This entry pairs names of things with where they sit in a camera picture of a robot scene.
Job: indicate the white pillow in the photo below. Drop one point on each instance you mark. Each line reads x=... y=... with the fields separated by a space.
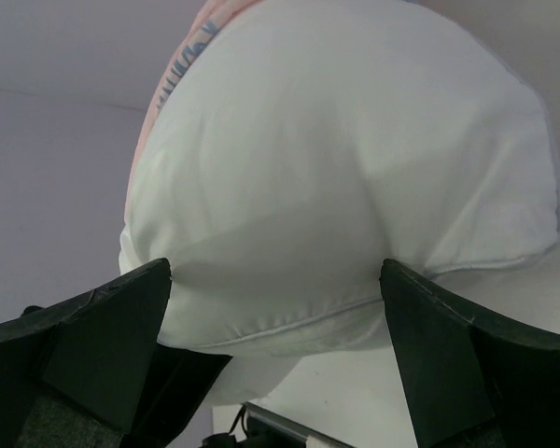
x=310 y=142

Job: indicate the silver base mounting rail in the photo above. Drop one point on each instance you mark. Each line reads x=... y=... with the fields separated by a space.
x=256 y=427

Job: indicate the blue and pink printed pillowcase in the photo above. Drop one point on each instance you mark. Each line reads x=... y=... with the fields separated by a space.
x=210 y=20

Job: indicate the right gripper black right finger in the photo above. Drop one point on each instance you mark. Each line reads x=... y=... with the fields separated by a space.
x=471 y=377

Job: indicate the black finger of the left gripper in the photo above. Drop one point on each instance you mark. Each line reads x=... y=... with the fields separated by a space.
x=177 y=383

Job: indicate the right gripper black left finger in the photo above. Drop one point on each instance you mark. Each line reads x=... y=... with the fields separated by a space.
x=72 y=374

